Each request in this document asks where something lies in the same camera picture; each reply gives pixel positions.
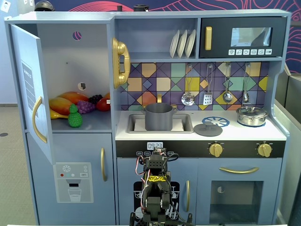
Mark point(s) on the green toy pineapple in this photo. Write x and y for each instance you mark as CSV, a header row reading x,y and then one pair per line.
x,y
75,118

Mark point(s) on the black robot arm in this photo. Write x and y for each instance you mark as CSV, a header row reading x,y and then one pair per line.
x,y
155,202

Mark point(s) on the blue cabinet door with list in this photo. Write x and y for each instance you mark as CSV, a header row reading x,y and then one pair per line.
x,y
28,58

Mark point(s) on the blue dishwasher door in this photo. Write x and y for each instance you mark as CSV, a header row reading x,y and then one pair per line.
x,y
127,174

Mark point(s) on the gray plastic pot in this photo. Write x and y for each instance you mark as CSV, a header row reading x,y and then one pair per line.
x,y
158,117

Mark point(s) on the gray toy sink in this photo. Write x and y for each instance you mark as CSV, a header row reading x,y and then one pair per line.
x,y
185,123

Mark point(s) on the gold stove knob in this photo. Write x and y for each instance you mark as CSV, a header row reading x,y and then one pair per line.
x,y
216,150
264,150

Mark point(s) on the gray pot lid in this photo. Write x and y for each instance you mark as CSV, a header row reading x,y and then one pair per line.
x,y
208,130

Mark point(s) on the gold toy faucet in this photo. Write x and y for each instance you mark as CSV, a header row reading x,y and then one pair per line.
x,y
159,98

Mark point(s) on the silver slotted spoon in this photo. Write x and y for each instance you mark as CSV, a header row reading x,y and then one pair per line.
x,y
187,99

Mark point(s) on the red toy fruit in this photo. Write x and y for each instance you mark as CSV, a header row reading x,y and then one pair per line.
x,y
103,104

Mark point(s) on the blue door with dispenser print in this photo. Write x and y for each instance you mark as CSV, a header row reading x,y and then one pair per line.
x,y
77,148

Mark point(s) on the silver slotted spatula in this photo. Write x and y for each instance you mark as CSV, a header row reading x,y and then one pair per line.
x,y
207,100

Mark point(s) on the blue oven door with window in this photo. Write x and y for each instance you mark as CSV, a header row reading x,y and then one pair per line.
x,y
237,177

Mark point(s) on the orange toy fruit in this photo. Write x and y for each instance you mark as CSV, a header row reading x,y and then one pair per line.
x,y
107,95

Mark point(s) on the dark toy grapes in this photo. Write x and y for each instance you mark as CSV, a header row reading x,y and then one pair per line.
x,y
96,99

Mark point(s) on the purple toy grapes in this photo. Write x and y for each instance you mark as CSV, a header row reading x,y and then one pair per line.
x,y
85,107

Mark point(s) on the silver ladle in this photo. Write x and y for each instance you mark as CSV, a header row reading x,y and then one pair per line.
x,y
227,97

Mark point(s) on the shiny steel pot with lid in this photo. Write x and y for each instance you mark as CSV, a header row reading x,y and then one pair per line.
x,y
251,116

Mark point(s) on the orange yellow toy mango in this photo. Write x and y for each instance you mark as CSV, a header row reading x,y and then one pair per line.
x,y
60,104
73,96

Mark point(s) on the yellow toy banana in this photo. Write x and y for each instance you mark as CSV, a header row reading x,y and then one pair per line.
x,y
57,115

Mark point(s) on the small silver spoon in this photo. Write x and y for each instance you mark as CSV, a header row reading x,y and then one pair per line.
x,y
245,97

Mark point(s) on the gold toy telephone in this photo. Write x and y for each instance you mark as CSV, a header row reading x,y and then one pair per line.
x,y
120,49

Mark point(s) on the white toy plate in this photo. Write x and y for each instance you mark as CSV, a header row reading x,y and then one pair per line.
x,y
190,43
182,43
174,44

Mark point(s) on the blue toy kitchen unit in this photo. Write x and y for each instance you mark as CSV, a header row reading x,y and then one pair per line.
x,y
155,36

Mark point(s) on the black toy microwave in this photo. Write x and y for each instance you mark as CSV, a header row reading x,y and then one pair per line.
x,y
221,35

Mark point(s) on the black round object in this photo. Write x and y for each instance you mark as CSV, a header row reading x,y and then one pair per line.
x,y
140,8

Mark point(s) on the black helmet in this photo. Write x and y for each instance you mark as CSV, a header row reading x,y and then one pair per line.
x,y
44,5

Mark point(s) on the white wall socket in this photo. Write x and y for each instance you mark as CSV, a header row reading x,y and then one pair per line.
x,y
5,5

